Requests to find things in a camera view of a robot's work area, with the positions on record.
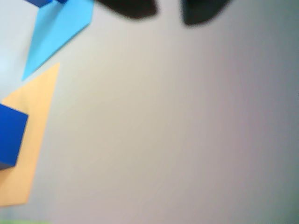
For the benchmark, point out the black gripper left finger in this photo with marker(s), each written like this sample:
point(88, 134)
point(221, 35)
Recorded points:
point(130, 8)

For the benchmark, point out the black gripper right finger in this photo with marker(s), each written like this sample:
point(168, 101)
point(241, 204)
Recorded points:
point(201, 10)

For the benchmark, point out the light blue paper square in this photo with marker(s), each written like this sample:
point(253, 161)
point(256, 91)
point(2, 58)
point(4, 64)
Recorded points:
point(58, 35)

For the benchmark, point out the small blue cube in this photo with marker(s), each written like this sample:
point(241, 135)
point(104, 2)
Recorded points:
point(39, 2)

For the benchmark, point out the orange paper square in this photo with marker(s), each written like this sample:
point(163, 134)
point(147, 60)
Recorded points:
point(37, 105)

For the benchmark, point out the green paper square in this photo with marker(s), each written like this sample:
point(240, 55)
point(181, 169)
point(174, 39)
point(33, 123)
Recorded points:
point(23, 222)

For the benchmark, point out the medium blue cube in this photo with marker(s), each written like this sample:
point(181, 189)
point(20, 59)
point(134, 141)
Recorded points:
point(9, 135)

